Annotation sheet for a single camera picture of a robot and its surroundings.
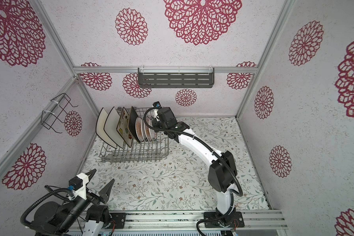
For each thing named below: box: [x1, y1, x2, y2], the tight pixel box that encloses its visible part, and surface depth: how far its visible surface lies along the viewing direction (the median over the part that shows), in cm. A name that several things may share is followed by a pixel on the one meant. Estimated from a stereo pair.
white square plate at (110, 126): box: [103, 106, 125, 149], surface depth 94 cm
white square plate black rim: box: [95, 107, 118, 149], surface depth 91 cm
